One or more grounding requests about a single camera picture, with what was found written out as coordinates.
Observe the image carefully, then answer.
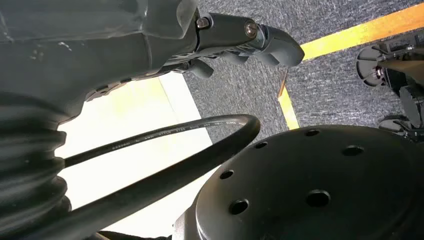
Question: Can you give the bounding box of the yellow floor tape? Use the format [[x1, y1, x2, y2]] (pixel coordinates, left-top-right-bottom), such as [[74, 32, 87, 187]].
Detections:
[[277, 2, 424, 131]]

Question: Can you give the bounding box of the black round base with holes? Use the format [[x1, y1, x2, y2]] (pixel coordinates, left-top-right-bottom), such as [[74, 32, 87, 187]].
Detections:
[[172, 125, 424, 240]]

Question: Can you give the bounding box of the black wheeled base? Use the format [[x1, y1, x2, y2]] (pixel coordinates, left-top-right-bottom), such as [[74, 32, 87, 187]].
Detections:
[[356, 31, 424, 143]]

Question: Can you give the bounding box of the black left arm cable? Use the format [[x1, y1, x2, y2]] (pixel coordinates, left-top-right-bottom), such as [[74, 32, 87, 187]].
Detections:
[[19, 114, 262, 240]]

